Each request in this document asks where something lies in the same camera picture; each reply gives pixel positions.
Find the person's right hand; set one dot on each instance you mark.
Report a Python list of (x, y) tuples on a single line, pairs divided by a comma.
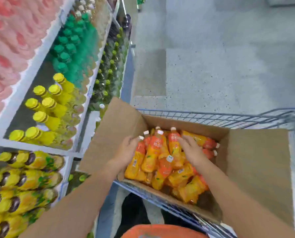
[(194, 153)]

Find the person's left hand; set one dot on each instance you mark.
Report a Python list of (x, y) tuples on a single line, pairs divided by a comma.
[(124, 153)]

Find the orange juice bottles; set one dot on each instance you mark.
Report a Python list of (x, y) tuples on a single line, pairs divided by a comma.
[(184, 178)]

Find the brown cardboard box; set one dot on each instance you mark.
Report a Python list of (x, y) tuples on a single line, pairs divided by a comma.
[(256, 158)]

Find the person's right forearm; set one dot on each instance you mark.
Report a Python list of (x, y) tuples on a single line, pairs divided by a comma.
[(236, 203)]

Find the person's left forearm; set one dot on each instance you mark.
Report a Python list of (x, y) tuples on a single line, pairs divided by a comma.
[(75, 208)]

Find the person's orange shirt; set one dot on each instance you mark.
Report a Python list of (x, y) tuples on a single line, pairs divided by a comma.
[(162, 233)]

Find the clear bottle white cap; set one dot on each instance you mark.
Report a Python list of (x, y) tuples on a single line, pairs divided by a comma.
[(98, 119), (101, 106)]

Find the blue white price tag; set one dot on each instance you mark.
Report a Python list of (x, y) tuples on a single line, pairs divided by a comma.
[(89, 91), (61, 17)]

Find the rows of yellow cap bottles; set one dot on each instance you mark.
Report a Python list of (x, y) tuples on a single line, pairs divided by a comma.
[(55, 109)]

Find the rows of yellow label bottles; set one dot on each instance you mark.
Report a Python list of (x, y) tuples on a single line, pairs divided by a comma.
[(26, 180)]

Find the rows of green cap bottles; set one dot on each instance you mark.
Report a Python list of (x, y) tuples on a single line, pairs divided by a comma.
[(70, 47)]

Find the cluster of dark purple bottles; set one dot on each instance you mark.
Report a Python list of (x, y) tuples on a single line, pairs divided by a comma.
[(126, 24)]

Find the green label clear bottle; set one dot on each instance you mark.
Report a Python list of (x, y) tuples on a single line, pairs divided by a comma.
[(140, 0)]

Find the rows of pink label bottles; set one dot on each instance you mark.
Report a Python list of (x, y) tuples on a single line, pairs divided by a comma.
[(8, 34)]

